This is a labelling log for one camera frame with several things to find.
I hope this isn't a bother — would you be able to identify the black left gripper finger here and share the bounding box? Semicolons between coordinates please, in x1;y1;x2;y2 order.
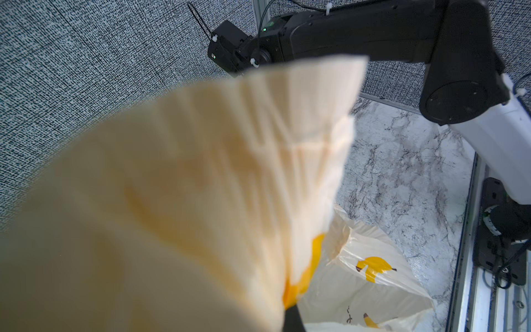
283;305;306;332

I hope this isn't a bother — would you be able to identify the banana print plastic bag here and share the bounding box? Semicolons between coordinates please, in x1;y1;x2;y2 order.
297;206;435;331
1;55;368;331

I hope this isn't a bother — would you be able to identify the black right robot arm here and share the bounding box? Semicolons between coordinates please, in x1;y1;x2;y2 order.
207;1;530;241

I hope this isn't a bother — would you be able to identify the aluminium front rail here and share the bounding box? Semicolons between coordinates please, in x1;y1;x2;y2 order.
445;156;530;331

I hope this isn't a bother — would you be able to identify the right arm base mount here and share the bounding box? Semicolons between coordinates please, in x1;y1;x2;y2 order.
473;177;530;289

